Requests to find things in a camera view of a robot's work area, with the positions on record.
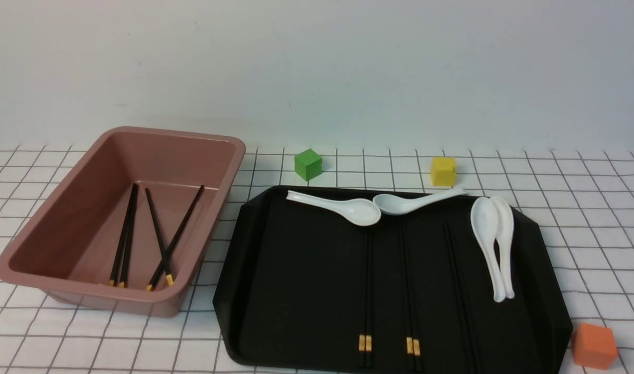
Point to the green cube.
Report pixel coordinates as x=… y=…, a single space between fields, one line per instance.
x=308 y=164

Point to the black gold-band chopstick tray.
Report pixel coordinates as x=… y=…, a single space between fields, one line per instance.
x=415 y=323
x=409 y=348
x=362 y=355
x=368 y=361

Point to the pink plastic bin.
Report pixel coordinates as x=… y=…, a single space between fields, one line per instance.
x=68 y=246

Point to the white spoon centre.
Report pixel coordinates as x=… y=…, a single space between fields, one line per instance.
x=396 y=206

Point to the black chopstick in bin leftmost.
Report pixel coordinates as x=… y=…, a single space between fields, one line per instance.
x=116 y=265

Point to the black plastic tray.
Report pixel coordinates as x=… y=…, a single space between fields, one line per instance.
x=290 y=292

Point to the white spoon right front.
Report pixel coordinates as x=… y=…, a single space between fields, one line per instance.
x=484 y=222

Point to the black chopstick in bin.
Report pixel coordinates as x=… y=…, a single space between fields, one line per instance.
x=164 y=265
x=116 y=265
x=182 y=226
x=129 y=235

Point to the black chopstick in bin rightmost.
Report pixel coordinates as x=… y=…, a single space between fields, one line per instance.
x=182 y=226

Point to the white spoon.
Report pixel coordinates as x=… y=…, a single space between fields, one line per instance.
x=359 y=211
x=484 y=222
x=396 y=206
x=504 y=239

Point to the white spoon right back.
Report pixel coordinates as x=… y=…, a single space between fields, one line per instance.
x=504 y=239

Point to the yellow cube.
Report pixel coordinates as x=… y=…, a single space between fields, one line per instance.
x=443 y=171

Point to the white spoon far left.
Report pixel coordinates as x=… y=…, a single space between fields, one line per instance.
x=359 y=211

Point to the orange cube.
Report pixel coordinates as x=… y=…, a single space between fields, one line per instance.
x=594 y=346

